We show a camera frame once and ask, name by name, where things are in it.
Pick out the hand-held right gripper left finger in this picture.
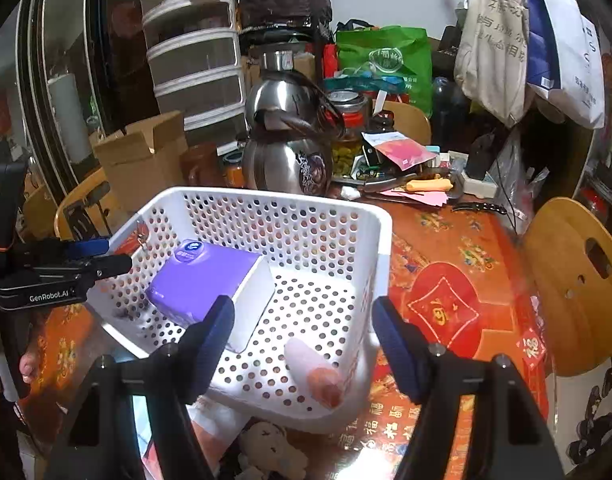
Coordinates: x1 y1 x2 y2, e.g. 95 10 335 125
46 295 237 480

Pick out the purple tissue pack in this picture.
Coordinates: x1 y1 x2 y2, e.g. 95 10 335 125
144 239 277 353

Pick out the wooden chair with handle hole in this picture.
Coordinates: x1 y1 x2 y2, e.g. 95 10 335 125
523 197 612 377

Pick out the white and blue bag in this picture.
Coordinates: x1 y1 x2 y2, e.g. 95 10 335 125
525 0 607 130

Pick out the red printed tablecloth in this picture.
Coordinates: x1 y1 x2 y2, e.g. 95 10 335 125
16 180 552 480

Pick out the orange sauce jar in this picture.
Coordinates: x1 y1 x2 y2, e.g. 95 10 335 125
225 152 247 188

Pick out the green shopping bag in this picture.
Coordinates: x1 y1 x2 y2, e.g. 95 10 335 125
335 20 433 116

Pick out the pink red packet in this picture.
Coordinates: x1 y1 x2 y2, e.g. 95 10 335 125
362 131 437 171

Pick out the plastic drawer tower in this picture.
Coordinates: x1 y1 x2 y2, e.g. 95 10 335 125
139 0 247 133

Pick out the pink paper sheet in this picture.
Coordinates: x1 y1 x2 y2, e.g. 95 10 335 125
381 187 449 207

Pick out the tall stainless steel kettle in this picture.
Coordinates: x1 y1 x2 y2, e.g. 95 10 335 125
244 49 347 137

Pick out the dark water bottle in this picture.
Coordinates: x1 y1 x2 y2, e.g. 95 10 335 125
431 76 467 151

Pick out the glass pickle jar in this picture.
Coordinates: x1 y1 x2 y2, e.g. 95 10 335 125
327 89 375 180

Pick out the person's left hand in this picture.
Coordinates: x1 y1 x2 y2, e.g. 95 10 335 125
16 332 41 385

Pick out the round stainless steel kettle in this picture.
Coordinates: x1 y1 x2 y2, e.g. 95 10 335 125
242 110 337 197

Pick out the pink soft sausage toy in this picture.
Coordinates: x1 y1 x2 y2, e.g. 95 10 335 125
285 337 345 409

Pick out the beige canvas tote bag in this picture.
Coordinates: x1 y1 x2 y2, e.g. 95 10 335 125
453 0 532 128

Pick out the open cardboard box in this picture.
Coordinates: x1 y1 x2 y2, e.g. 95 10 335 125
92 110 189 213

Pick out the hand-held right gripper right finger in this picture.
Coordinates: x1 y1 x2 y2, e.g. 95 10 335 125
371 296 567 480

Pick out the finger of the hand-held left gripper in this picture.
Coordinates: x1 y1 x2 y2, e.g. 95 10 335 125
16 238 110 267
60 254 133 292

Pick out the wooden chair with black bracket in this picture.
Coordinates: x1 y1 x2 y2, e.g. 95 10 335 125
23 167 111 241

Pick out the white perforated plastic basket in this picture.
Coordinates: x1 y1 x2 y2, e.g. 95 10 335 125
88 186 394 435

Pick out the yellow handled tool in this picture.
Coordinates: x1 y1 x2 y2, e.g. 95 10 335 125
405 178 454 193

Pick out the brown mug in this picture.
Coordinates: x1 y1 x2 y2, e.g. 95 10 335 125
180 142 227 188

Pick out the beige plush toy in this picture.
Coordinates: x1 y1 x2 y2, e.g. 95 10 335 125
236 420 309 480

